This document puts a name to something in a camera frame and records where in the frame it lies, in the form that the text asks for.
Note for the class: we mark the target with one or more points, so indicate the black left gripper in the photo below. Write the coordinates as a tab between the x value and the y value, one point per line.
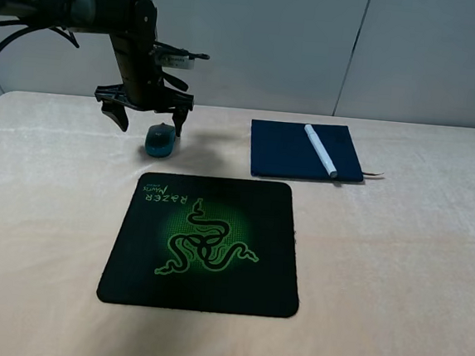
144	86

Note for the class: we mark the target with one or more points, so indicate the blue and grey computer mouse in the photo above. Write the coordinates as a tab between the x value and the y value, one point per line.
160	140

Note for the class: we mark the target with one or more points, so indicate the white marker pen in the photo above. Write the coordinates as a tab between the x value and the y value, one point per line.
321	152

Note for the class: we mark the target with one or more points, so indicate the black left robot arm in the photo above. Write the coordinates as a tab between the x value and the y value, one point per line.
67	17

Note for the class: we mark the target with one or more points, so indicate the dark blue notebook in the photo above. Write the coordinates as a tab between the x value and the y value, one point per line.
283	150

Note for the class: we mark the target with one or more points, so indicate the black green Razer mouse pad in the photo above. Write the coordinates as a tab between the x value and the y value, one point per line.
220	245

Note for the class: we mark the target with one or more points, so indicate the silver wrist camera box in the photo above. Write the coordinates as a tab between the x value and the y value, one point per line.
175	59

